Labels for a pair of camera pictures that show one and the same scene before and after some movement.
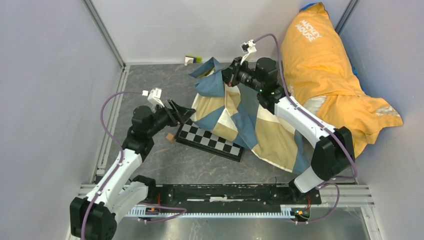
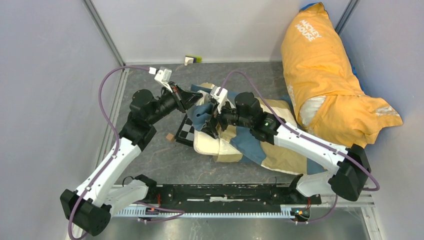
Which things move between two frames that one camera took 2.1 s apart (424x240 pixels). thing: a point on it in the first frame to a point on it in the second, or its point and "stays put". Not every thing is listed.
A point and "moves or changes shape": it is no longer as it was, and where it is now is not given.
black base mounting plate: [229, 195] stays put
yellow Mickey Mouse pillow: [321, 76] stays put
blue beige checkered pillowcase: [236, 112] moves or changes shape
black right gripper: [230, 75] to [209, 127]
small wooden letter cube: [170, 137] stays put
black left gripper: [181, 114] to [184, 99]
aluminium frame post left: [93, 14] stays put
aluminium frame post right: [346, 16] stays put
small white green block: [192, 59] stays put
